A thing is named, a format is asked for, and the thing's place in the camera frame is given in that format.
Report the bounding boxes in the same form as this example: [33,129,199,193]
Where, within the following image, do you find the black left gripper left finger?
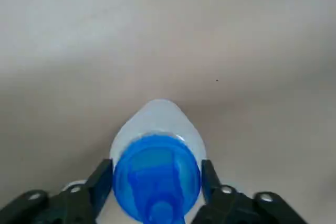
[0,158,114,224]

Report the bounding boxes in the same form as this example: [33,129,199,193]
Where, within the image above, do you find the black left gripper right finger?
[188,158,316,224]

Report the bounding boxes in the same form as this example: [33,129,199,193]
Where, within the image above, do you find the clear drink bottle blue cap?
[109,99,207,224]

